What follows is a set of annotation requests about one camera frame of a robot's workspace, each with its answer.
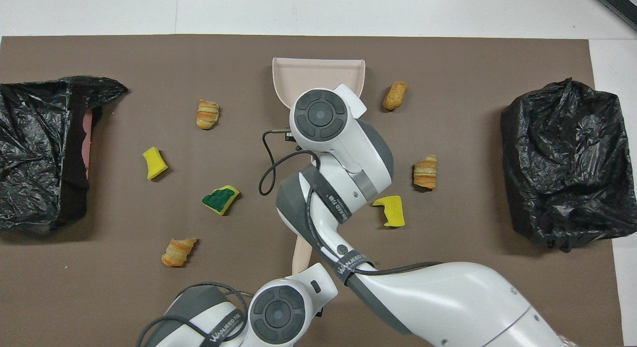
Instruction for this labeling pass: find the beige hand brush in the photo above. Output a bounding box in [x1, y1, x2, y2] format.
[292, 236, 315, 276]

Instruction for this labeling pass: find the beige plastic dustpan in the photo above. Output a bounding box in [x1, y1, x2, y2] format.
[272, 57, 366, 111]

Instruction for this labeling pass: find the green and yellow sponge piece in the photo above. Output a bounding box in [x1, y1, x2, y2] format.
[202, 185, 240, 216]

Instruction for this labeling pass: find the toy peanut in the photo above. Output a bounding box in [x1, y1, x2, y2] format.
[383, 81, 409, 111]

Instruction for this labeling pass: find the toy croissant piece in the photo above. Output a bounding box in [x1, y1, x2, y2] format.
[161, 238, 198, 267]
[196, 100, 220, 130]
[413, 155, 438, 190]

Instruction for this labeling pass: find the black trash bag liner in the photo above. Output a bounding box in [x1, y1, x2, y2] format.
[0, 76, 129, 233]
[500, 78, 637, 253]

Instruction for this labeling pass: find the pink plastic bin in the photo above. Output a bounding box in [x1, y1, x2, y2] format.
[82, 110, 95, 179]

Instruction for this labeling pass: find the brown paper table mat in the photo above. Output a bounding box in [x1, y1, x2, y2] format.
[0, 34, 625, 347]

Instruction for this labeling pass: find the grey ribbed device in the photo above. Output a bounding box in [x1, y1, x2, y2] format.
[592, 0, 637, 33]

